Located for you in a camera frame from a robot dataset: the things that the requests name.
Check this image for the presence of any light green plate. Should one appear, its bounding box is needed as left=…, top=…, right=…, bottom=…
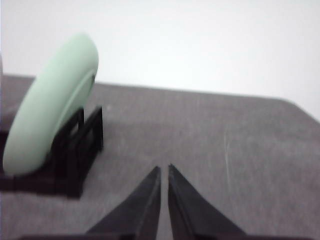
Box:
left=3, top=34, right=99, bottom=176

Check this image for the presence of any black dish rack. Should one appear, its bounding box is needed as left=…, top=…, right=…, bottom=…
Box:
left=0, top=106, right=104, bottom=199

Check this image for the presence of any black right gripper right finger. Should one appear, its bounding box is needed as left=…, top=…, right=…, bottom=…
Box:
left=168, top=164, right=246, bottom=236

